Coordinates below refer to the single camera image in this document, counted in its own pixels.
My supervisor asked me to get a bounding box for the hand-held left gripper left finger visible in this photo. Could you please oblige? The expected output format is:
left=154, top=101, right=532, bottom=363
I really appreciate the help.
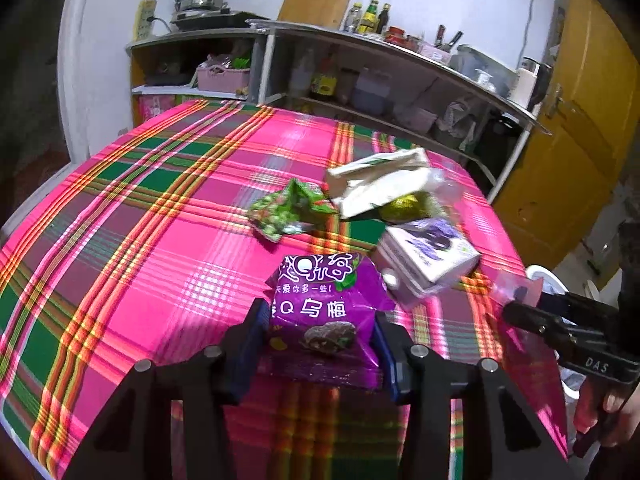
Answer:
left=62, top=297, right=273, bottom=480

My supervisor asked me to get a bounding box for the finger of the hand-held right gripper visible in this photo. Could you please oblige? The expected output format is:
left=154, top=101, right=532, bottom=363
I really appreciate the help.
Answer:
left=539, top=292, right=621, bottom=336
left=501, top=299, right=608, bottom=361

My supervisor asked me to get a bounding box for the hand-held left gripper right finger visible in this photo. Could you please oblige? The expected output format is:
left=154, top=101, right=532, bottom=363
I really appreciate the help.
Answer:
left=372, top=310, right=568, bottom=480

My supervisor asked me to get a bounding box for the clear plastic wrapper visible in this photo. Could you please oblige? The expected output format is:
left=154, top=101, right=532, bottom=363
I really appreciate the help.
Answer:
left=492, top=269, right=548, bottom=311

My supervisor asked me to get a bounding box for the white trash bin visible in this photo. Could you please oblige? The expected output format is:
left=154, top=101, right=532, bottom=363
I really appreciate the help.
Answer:
left=525, top=265, right=583, bottom=403

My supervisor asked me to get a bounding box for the purple snack packet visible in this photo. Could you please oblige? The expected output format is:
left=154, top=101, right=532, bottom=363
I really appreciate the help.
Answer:
left=257, top=252, right=396, bottom=391

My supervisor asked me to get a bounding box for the white purple tissue pack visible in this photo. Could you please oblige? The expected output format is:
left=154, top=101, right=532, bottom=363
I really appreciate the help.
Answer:
left=375, top=216, right=482, bottom=306

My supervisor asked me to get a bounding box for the green snack wrapper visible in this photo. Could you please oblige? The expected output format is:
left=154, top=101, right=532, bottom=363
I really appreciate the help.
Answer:
left=248, top=181, right=336, bottom=241

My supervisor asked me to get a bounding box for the yellow snack wrapper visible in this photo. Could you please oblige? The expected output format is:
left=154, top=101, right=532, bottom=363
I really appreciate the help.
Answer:
left=382, top=192, right=441, bottom=223

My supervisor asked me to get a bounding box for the person's right hand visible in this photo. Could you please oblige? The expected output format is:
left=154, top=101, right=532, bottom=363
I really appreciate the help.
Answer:
left=573, top=377, right=640, bottom=456

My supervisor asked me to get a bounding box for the crumpled clear plastic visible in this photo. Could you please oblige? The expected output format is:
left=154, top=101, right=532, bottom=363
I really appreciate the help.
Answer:
left=425, top=167, right=478, bottom=221

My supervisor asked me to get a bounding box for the yellow wooden door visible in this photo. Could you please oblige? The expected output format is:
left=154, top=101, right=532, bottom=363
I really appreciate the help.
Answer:
left=492, top=0, right=640, bottom=271

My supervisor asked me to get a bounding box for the bundle of plastic bags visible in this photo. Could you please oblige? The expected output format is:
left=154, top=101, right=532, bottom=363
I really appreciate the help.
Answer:
left=440, top=102, right=481, bottom=151

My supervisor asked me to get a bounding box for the brass door lock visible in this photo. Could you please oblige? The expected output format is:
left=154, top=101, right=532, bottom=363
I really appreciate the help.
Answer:
left=545, top=82, right=578, bottom=121

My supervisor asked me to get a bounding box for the pink plastic tub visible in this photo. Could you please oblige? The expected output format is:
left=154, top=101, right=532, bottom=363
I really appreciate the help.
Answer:
left=395, top=105, right=438, bottom=133

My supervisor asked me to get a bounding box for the white thermos flask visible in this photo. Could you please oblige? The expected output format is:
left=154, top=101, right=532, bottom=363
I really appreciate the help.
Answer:
left=512, top=56, right=553, bottom=110

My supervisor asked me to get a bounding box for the clear plastic storage container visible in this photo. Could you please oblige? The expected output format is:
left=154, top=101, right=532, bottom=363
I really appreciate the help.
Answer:
left=457, top=45, right=516, bottom=91

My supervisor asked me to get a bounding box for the blue grey plastic jug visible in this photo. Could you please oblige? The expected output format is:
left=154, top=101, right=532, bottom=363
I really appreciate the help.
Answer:
left=350, top=67, right=393, bottom=116

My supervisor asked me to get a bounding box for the pink plastic basket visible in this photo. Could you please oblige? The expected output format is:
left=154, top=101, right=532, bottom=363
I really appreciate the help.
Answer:
left=196, top=62, right=251, bottom=93

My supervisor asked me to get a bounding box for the yellow oil bottle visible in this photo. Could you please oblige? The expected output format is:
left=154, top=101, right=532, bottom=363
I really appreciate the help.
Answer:
left=311, top=57, right=338, bottom=101

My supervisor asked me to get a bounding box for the knife holder with knives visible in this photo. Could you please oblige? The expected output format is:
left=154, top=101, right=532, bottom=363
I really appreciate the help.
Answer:
left=435, top=24, right=463, bottom=51

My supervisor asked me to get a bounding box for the small grey kitchen shelf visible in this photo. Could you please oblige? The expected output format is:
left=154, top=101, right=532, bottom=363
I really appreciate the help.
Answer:
left=125, top=27, right=268, bottom=128

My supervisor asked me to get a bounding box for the long grey kitchen shelf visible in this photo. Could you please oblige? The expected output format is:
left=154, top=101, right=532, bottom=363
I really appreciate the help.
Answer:
left=247, top=19, right=553, bottom=201

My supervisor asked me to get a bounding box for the black induction cooker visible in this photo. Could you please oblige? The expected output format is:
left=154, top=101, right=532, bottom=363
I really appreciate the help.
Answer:
left=170, top=7, right=256, bottom=31

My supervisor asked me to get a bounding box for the green yellow sauce bottle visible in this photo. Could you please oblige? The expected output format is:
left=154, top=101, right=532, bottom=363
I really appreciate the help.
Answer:
left=360, top=0, right=381, bottom=35

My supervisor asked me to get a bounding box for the yellow power strip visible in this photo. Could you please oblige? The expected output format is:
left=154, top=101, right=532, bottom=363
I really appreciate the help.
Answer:
left=135, top=0, right=156, bottom=41

